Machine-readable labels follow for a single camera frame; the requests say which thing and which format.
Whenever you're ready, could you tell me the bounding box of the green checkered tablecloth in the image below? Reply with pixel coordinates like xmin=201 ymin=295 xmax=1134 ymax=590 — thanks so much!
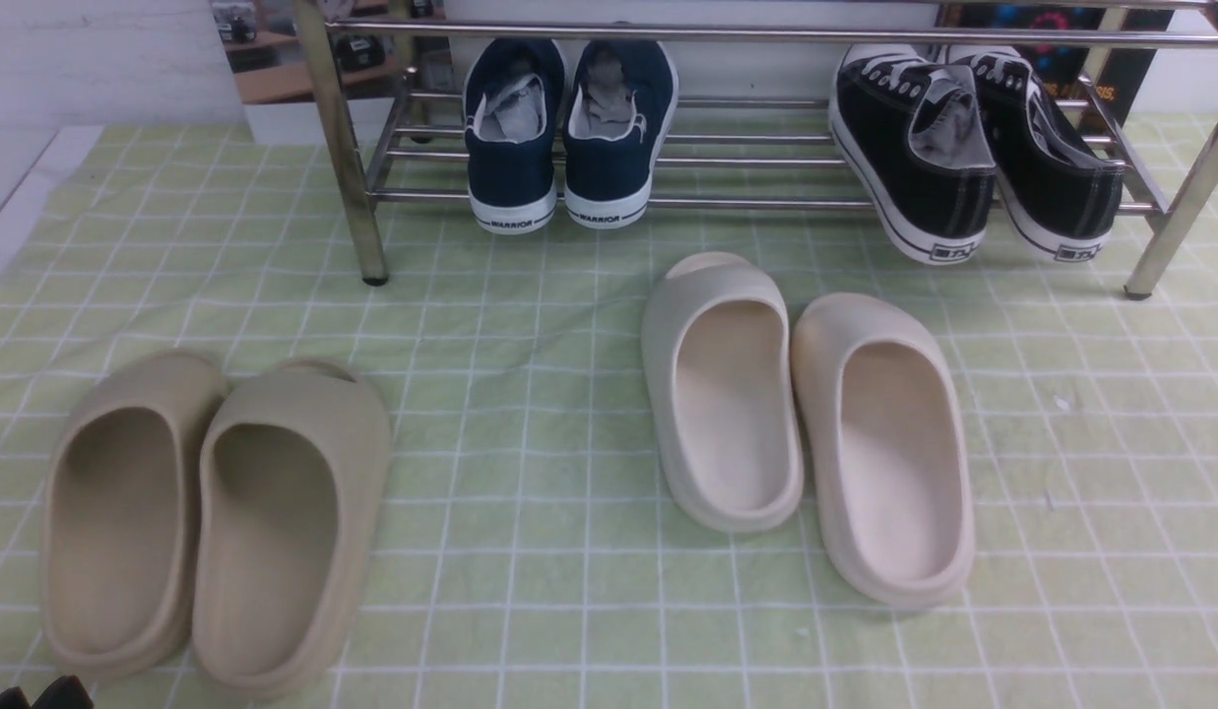
xmin=0 ymin=125 xmax=1218 ymax=708

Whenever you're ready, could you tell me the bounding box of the navy blue sneaker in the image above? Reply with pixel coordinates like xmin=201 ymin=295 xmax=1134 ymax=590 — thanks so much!
xmin=561 ymin=39 xmax=678 ymax=230
xmin=463 ymin=37 xmax=568 ymax=236

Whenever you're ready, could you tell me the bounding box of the left tan foam slide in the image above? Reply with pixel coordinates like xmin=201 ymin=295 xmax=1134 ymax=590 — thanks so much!
xmin=38 ymin=348 xmax=229 ymax=680

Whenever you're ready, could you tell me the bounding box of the right cream foam slide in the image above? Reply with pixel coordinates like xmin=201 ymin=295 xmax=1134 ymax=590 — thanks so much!
xmin=792 ymin=292 xmax=974 ymax=609

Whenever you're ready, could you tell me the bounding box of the black canvas sneaker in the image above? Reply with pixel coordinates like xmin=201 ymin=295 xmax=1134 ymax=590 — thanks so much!
xmin=938 ymin=45 xmax=1124 ymax=264
xmin=826 ymin=44 xmax=995 ymax=266

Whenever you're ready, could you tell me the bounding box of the mirror panel with reflection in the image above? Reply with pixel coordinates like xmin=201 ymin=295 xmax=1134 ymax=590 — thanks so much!
xmin=211 ymin=1 xmax=456 ymax=106

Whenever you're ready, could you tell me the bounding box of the right navy blue sneaker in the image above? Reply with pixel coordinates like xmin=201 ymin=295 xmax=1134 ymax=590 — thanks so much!
xmin=561 ymin=39 xmax=678 ymax=230

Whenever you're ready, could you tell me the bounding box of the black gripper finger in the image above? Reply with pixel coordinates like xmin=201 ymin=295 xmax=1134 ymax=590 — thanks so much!
xmin=32 ymin=675 xmax=93 ymax=709

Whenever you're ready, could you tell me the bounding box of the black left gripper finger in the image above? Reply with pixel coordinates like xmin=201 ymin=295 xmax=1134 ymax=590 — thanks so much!
xmin=0 ymin=686 xmax=30 ymax=709

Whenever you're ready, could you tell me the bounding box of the black image processing book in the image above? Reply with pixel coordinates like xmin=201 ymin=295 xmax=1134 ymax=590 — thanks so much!
xmin=937 ymin=4 xmax=1157 ymax=125

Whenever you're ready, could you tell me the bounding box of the cream foam slide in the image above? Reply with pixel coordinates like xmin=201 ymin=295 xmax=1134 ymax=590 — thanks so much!
xmin=792 ymin=292 xmax=974 ymax=609
xmin=639 ymin=252 xmax=803 ymax=534

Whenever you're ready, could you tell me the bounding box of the stainless steel shoe rack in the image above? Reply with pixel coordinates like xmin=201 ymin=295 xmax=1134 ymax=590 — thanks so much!
xmin=291 ymin=0 xmax=1218 ymax=300

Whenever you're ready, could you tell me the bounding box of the right tan foam slide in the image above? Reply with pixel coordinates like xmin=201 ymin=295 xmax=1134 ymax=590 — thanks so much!
xmin=192 ymin=357 xmax=393 ymax=700

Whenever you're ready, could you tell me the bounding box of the left cream foam slide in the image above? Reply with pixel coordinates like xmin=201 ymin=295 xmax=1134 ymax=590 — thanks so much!
xmin=639 ymin=252 xmax=803 ymax=534

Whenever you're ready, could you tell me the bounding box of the left navy blue sneaker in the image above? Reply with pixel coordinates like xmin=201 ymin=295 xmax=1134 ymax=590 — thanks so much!
xmin=463 ymin=37 xmax=568 ymax=236

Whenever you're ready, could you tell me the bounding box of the tan foam slide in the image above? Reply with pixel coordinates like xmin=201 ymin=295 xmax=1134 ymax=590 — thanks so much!
xmin=38 ymin=348 xmax=229 ymax=680
xmin=192 ymin=357 xmax=393 ymax=700

